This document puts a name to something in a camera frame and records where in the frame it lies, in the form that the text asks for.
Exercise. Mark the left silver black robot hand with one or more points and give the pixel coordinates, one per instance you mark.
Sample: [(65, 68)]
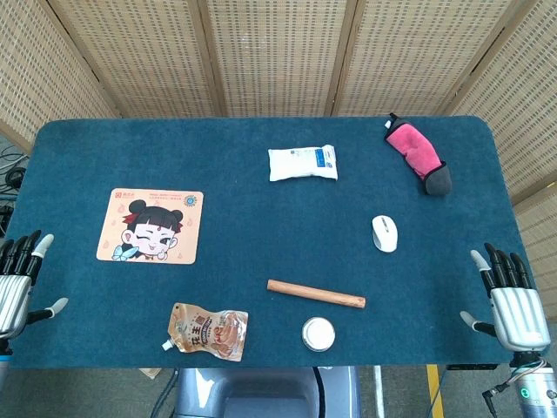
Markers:
[(15, 300)]

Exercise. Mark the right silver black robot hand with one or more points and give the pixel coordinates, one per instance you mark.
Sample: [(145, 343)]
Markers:
[(520, 318)]

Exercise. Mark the white computer mouse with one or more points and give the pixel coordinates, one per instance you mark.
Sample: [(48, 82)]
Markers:
[(384, 235)]

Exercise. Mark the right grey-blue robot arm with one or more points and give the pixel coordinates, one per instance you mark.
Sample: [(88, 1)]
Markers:
[(539, 392)]

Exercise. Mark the cartoon girl mouse pad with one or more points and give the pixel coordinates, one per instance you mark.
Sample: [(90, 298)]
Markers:
[(150, 226)]

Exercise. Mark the black bar under table edge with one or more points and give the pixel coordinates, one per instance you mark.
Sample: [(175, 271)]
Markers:
[(472, 367)]

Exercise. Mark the peanut butter spout pouch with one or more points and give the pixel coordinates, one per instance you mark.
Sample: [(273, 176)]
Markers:
[(209, 333)]

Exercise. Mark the pink grey cloth mitt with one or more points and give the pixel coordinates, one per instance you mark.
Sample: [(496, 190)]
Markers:
[(413, 150)]

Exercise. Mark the round metal tin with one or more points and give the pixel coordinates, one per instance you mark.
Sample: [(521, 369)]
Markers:
[(318, 333)]

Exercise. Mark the wooden rolling pin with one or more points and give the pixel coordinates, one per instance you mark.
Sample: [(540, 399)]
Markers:
[(315, 294)]

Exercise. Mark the dark blue felt table cover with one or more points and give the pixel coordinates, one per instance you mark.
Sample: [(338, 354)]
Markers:
[(261, 226)]

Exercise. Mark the grey robot torso base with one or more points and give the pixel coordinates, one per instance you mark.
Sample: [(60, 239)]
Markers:
[(261, 394)]

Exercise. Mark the white tissue pack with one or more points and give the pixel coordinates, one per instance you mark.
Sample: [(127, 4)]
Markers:
[(300, 164)]

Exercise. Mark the woven bamboo folding screen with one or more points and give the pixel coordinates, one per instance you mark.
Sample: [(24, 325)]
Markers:
[(278, 56)]

